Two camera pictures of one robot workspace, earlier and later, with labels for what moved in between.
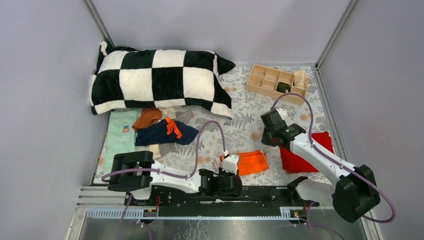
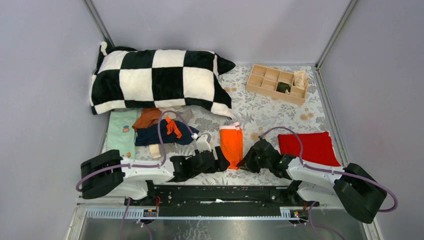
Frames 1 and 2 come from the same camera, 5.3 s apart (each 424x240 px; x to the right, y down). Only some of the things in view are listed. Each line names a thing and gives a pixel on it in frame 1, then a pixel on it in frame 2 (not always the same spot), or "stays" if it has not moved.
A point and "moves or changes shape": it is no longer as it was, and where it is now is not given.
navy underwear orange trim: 166,131 stays
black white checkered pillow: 127,78 stays
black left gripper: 221,172 → 220,165
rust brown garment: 147,116 stays
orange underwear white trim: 251,162 moves or changes shape
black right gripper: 264,139 → 246,162
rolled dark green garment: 282,87 stays
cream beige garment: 168,111 stays
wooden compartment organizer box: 263,81 stays
